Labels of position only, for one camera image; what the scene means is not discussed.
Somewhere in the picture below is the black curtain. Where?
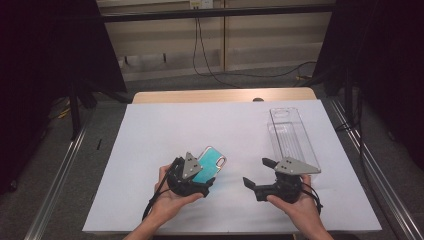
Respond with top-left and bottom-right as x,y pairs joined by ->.
312,0 -> 424,172
0,0 -> 128,195

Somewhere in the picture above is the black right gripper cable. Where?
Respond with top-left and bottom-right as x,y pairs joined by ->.
299,181 -> 324,215

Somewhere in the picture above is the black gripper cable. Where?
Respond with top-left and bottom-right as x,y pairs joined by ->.
142,159 -> 178,222
299,181 -> 324,215

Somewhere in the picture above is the white wall socket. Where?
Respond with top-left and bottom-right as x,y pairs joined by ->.
189,0 -> 214,10

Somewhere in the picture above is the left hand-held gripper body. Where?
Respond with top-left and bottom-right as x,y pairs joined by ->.
166,152 -> 210,198

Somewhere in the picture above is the person's left hand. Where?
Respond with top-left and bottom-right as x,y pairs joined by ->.
146,165 -> 205,230

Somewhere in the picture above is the black power cable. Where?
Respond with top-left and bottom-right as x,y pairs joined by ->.
198,17 -> 318,80
192,17 -> 243,89

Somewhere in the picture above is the clear plastic storage box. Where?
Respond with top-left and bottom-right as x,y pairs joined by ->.
267,107 -> 322,175

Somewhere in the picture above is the teal phone case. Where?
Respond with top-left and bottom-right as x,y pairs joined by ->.
192,145 -> 228,185

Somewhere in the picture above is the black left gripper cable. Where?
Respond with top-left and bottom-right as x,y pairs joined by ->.
142,159 -> 178,222

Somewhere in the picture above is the white table sheet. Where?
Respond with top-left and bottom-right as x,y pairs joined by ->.
82,99 -> 383,234

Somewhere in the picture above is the person's right hand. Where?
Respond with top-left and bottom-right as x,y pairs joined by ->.
266,174 -> 326,231

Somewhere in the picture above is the aluminium floor rail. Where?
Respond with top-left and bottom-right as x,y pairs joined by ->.
24,109 -> 92,240
329,98 -> 424,240

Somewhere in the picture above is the black metal stand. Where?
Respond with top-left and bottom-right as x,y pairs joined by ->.
67,79 -> 83,141

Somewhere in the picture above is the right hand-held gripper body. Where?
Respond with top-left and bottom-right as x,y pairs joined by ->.
253,157 -> 322,204

